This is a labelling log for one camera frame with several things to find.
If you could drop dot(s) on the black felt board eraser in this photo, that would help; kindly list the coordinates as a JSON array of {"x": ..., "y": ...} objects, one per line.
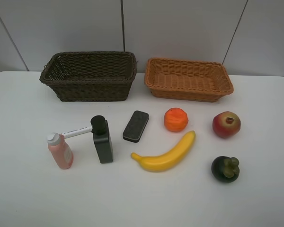
[{"x": 135, "y": 127}]

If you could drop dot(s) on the orange fruit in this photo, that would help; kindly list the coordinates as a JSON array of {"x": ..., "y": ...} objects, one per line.
[{"x": 175, "y": 119}]

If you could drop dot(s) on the black pump bottle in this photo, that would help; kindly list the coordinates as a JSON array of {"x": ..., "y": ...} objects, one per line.
[{"x": 102, "y": 139}]

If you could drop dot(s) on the yellow banana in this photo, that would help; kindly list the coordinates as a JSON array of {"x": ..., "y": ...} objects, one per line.
[{"x": 169, "y": 159}]

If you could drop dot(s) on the white marker pen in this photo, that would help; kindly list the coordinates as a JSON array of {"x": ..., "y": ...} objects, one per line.
[{"x": 76, "y": 132}]

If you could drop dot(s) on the red pomegranate fruit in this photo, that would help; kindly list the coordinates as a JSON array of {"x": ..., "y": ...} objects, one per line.
[{"x": 226, "y": 124}]

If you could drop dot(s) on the pink bottle white cap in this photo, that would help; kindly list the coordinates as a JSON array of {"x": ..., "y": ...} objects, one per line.
[{"x": 60, "y": 150}]

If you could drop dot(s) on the dark mangosteen fruit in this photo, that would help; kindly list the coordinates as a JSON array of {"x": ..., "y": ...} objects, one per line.
[{"x": 225, "y": 169}]

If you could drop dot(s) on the light orange wicker basket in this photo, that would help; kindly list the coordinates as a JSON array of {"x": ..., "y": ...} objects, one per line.
[{"x": 202, "y": 81}]

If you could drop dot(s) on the dark brown wicker basket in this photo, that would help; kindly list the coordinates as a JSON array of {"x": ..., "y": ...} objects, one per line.
[{"x": 97, "y": 76}]

